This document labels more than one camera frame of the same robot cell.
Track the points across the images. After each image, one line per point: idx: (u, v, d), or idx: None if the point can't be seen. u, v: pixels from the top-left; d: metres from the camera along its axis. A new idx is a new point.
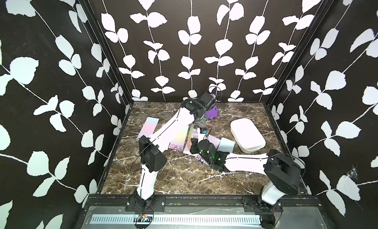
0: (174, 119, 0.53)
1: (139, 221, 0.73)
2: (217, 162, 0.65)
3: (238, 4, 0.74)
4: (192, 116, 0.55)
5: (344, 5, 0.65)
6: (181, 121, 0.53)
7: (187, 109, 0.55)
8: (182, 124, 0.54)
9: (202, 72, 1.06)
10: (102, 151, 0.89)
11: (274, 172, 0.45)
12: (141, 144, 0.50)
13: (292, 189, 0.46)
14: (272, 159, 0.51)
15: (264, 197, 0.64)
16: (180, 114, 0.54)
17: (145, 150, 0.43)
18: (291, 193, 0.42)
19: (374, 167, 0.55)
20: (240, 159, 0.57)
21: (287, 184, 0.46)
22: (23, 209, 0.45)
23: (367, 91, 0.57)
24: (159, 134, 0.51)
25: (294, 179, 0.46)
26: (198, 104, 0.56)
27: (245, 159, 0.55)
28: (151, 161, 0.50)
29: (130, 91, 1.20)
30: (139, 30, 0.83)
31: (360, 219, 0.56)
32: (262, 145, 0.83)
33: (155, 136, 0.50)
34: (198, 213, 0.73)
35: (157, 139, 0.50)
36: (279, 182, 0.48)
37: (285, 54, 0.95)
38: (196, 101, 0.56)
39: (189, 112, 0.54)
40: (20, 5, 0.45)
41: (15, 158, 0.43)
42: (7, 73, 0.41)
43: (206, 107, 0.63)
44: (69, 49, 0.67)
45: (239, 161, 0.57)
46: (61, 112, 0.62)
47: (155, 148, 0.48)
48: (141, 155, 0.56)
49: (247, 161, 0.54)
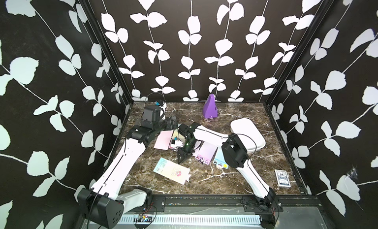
0: (123, 154, 0.46)
1: (139, 221, 0.73)
2: (187, 129, 0.75)
3: (238, 4, 0.74)
4: (141, 145, 0.50)
5: (344, 5, 0.66)
6: (130, 154, 0.47)
7: (134, 139, 0.50)
8: (132, 153, 0.47)
9: (202, 73, 1.06)
10: (102, 151, 0.89)
11: (228, 149, 0.59)
12: (81, 203, 0.39)
13: (235, 162, 0.61)
14: (231, 139, 0.65)
15: (256, 191, 0.68)
16: (128, 148, 0.48)
17: (91, 206, 0.42)
18: (235, 166, 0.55)
19: (374, 167, 0.55)
20: (207, 132, 0.68)
21: (234, 160, 0.60)
22: (24, 208, 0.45)
23: (367, 91, 0.57)
24: (105, 179, 0.42)
25: (238, 156, 0.61)
26: (144, 130, 0.52)
27: (212, 134, 0.66)
28: (104, 214, 0.38)
29: (130, 91, 1.20)
30: (138, 30, 0.83)
31: (360, 219, 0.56)
32: (252, 149, 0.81)
33: (101, 184, 0.41)
34: (198, 213, 0.73)
35: (105, 186, 0.40)
36: (230, 157, 0.62)
37: (285, 54, 0.95)
38: (142, 127, 0.53)
39: (137, 141, 0.49)
40: (20, 6, 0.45)
41: (15, 158, 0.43)
42: (7, 73, 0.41)
43: (151, 122, 0.56)
44: (69, 49, 0.67)
45: (206, 134, 0.68)
46: (61, 112, 0.62)
47: (104, 199, 0.38)
48: (85, 216, 0.42)
49: (212, 135, 0.66)
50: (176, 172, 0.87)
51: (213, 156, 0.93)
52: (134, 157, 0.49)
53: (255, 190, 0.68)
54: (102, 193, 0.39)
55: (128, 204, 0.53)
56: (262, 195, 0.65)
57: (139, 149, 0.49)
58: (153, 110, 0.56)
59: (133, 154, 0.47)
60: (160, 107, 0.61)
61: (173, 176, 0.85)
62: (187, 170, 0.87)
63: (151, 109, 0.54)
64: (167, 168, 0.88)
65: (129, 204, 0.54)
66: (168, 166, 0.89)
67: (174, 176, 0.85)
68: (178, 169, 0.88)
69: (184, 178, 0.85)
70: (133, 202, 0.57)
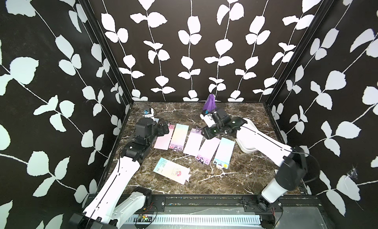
0: (116, 174, 0.46)
1: (139, 221, 0.73)
2: (229, 124, 0.59)
3: (238, 4, 0.74)
4: (136, 163, 0.50)
5: (344, 5, 0.65)
6: (124, 174, 0.46)
7: (128, 157, 0.49)
8: (125, 173, 0.46)
9: (202, 73, 1.06)
10: (102, 151, 0.89)
11: (294, 168, 0.44)
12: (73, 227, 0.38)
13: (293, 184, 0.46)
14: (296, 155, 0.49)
15: (265, 193, 0.65)
16: (122, 167, 0.47)
17: None
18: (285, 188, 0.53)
19: (374, 167, 0.55)
20: (258, 135, 0.52)
21: (292, 181, 0.46)
22: (24, 208, 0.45)
23: (367, 91, 0.57)
24: (99, 201, 0.41)
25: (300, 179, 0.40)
26: (139, 147, 0.52)
27: (266, 140, 0.50)
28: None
29: (130, 91, 1.20)
30: (138, 30, 0.83)
31: (360, 219, 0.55)
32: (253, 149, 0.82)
33: (94, 208, 0.40)
34: (198, 213, 0.73)
35: (97, 210, 0.39)
36: (287, 176, 0.46)
37: (285, 54, 0.95)
38: (136, 143, 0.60)
39: (132, 160, 0.49)
40: (20, 6, 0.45)
41: (15, 158, 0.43)
42: (7, 73, 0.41)
43: (144, 137, 0.54)
44: (69, 49, 0.67)
45: (257, 137, 0.52)
46: (61, 112, 0.62)
47: (97, 224, 0.37)
48: None
49: (265, 141, 0.50)
50: (176, 172, 0.87)
51: (213, 155, 0.94)
52: (128, 178, 0.48)
53: (268, 195, 0.63)
54: (95, 217, 0.38)
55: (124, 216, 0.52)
56: (270, 200, 0.64)
57: (133, 168, 0.49)
58: (145, 125, 0.53)
59: (127, 174, 0.47)
60: (151, 119, 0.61)
61: (172, 175, 0.85)
62: (187, 169, 0.88)
63: (143, 124, 0.52)
64: (167, 168, 0.88)
65: (124, 216, 0.52)
66: (168, 166, 0.90)
67: (174, 176, 0.85)
68: (178, 168, 0.88)
69: (183, 178, 0.85)
70: (132, 208, 0.57)
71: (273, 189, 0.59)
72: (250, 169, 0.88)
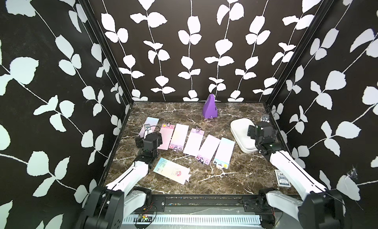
0: (133, 168, 0.56)
1: (139, 221, 0.73)
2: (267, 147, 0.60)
3: (238, 4, 0.74)
4: (146, 165, 0.60)
5: (344, 5, 0.66)
6: (138, 170, 0.56)
7: (141, 161, 0.61)
8: (140, 169, 0.57)
9: (202, 73, 1.06)
10: (102, 151, 0.89)
11: (316, 203, 0.40)
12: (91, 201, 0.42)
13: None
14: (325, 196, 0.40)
15: (270, 198, 0.63)
16: (137, 165, 0.58)
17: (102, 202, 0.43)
18: None
19: (374, 167, 0.55)
20: (292, 164, 0.51)
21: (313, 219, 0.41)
22: (24, 208, 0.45)
23: (367, 91, 0.57)
24: (118, 180, 0.48)
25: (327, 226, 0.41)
26: (148, 156, 0.65)
27: (300, 172, 0.48)
28: (111, 212, 0.41)
29: (130, 91, 1.20)
30: (139, 30, 0.83)
31: (360, 219, 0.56)
32: (253, 149, 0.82)
33: (114, 183, 0.47)
34: (198, 213, 0.73)
35: (117, 185, 0.46)
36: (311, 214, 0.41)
37: (285, 54, 0.95)
38: (145, 152, 0.68)
39: (144, 163, 0.60)
40: (20, 6, 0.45)
41: (15, 158, 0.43)
42: (7, 73, 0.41)
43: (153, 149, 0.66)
44: (69, 49, 0.67)
45: (291, 165, 0.51)
46: (61, 112, 0.62)
47: (117, 194, 0.43)
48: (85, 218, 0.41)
49: (298, 172, 0.48)
50: (176, 172, 0.87)
51: (213, 155, 0.94)
52: (139, 175, 0.56)
53: (272, 199, 0.62)
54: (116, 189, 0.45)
55: (127, 208, 0.52)
56: (269, 202, 0.64)
57: (143, 170, 0.59)
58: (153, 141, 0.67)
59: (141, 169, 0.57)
60: (158, 135, 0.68)
61: (173, 176, 0.85)
62: (186, 169, 0.88)
63: (151, 139, 0.65)
64: (167, 169, 0.88)
65: (127, 210, 0.52)
66: (169, 167, 0.89)
67: (174, 176, 0.85)
68: (178, 168, 0.88)
69: (183, 177, 0.85)
70: (133, 204, 0.57)
71: (282, 202, 0.56)
72: (250, 169, 0.88)
